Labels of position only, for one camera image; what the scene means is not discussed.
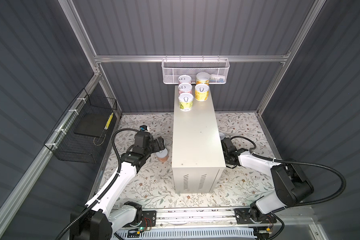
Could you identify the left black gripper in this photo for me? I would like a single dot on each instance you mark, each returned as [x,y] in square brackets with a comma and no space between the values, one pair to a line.
[156,147]

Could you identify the yellow label can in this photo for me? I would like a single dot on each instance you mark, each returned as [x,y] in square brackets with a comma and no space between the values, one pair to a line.
[186,102]

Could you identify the pink label can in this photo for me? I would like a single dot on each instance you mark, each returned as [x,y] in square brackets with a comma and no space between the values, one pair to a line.
[184,79]
[185,88]

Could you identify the pink label can front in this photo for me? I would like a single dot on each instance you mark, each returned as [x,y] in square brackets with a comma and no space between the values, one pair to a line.
[184,79]

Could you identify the orange label can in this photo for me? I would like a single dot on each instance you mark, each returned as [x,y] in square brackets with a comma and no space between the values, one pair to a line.
[203,78]

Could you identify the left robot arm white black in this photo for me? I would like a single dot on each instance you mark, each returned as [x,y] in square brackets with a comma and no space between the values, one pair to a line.
[114,192]

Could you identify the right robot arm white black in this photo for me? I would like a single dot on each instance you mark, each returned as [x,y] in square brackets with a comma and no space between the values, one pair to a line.
[291,185]

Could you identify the white metal cabinet counter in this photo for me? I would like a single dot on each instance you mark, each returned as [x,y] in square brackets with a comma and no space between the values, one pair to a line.
[197,155]

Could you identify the yellow can right rear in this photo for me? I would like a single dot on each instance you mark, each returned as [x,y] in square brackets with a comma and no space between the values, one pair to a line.
[222,136]

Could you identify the floral patterned mat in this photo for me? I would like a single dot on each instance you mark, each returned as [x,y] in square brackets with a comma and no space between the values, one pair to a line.
[153,187]

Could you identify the yellow marker pen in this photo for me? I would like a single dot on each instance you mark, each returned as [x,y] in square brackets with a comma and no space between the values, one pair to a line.
[109,121]

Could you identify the tubes in white basket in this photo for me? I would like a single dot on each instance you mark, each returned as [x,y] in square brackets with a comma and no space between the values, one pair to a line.
[218,79]

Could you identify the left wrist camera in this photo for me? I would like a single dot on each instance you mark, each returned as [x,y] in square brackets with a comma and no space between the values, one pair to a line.
[144,128]

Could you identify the black wire wall basket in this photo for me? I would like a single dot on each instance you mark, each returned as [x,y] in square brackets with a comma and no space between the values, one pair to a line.
[82,137]

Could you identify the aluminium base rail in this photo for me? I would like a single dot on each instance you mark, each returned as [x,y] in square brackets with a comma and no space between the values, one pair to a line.
[222,223]

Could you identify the white wire mesh basket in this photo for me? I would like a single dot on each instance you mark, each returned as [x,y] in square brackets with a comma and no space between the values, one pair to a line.
[172,68]

